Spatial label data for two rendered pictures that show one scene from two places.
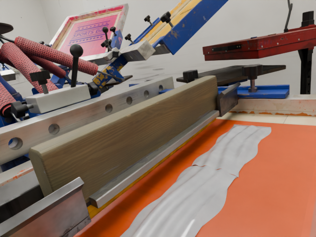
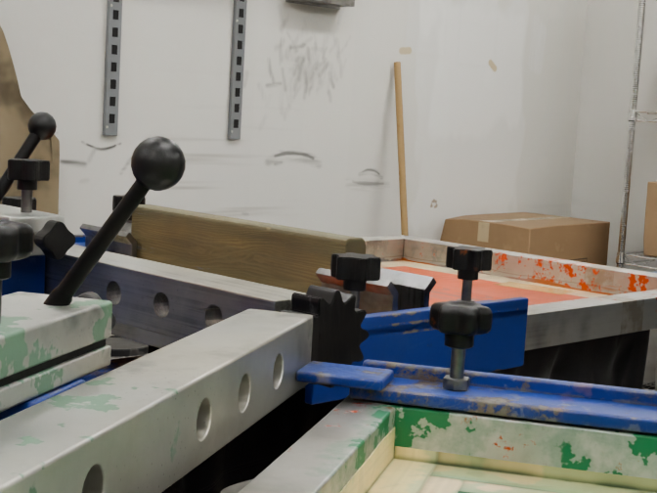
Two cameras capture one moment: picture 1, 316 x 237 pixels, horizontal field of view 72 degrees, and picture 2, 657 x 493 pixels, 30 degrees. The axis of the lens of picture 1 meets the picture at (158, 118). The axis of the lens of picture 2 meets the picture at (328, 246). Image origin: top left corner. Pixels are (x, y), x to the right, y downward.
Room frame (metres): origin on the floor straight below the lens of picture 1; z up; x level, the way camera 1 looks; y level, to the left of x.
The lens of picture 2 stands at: (0.14, 1.33, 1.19)
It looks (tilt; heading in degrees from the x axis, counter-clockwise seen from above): 6 degrees down; 273
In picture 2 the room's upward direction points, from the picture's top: 3 degrees clockwise
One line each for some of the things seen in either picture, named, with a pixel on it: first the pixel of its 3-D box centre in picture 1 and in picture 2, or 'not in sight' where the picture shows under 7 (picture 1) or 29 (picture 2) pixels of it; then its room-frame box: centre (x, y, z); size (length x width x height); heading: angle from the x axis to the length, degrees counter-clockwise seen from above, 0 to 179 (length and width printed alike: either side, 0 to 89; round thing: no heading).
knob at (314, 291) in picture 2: not in sight; (309, 333); (0.20, 0.41, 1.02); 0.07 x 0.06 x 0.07; 49
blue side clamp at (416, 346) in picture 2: not in sight; (410, 341); (0.12, 0.20, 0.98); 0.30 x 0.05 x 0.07; 49
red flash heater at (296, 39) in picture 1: (267, 43); not in sight; (1.32, -0.72, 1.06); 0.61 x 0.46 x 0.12; 109
